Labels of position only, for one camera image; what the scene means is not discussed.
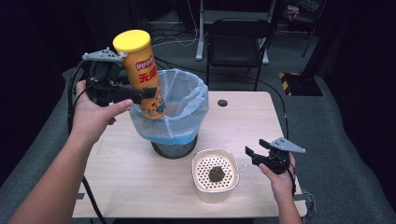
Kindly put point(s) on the yellow and black striped mat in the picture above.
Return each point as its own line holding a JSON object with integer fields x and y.
{"x": 285, "y": 83}

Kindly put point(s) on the round black table grommet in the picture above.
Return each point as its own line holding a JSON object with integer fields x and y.
{"x": 222, "y": 103}

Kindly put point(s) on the grey table corner clamp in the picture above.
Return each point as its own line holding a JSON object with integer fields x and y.
{"x": 306, "y": 202}

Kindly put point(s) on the white perforated strainer container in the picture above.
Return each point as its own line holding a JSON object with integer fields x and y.
{"x": 202, "y": 189}

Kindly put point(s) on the white and blue trash bag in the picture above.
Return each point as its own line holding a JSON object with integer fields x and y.
{"x": 186, "y": 102}

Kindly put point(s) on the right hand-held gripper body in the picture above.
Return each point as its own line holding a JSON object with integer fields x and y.
{"x": 278, "y": 158}

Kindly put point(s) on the black folding chair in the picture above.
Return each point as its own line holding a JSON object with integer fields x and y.
{"x": 238, "y": 46}

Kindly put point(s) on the black mesh trash bin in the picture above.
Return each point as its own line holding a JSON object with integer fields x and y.
{"x": 174, "y": 151}

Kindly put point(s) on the person's right hand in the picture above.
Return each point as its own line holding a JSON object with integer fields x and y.
{"x": 281, "y": 183}

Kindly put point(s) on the dark clump of residue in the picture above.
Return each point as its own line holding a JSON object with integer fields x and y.
{"x": 216, "y": 174}

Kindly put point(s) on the yellow potato chips can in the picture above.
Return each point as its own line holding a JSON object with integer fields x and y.
{"x": 141, "y": 71}

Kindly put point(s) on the person's left hand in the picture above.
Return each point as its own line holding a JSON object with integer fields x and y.
{"x": 91, "y": 119}

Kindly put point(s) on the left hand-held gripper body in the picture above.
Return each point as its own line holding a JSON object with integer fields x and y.
{"x": 102, "y": 77}

